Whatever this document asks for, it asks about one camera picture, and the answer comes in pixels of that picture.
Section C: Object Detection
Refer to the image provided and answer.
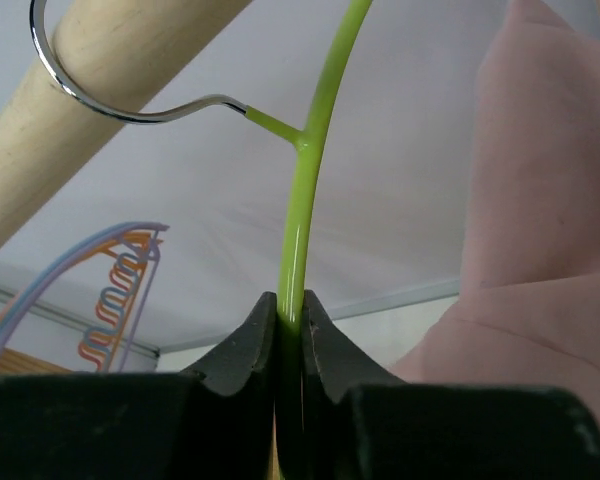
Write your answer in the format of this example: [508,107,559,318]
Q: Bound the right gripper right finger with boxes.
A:
[301,290,403,404]

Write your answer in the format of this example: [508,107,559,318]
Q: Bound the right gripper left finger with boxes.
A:
[180,292,276,397]

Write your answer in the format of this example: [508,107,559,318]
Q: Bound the green clothes hanger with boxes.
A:
[28,0,374,480]

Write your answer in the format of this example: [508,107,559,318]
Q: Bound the purple clothes hanger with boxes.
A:
[0,222,170,374]

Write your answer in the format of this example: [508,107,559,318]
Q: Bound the pink trousers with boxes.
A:
[391,1,600,428]

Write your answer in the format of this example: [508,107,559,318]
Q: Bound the blue clothes hanger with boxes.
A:
[0,224,156,374]

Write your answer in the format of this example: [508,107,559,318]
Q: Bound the orange clothes hanger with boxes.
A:
[77,230,162,373]

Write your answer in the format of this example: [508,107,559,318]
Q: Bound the wooden clothes rack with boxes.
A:
[0,1,249,356]

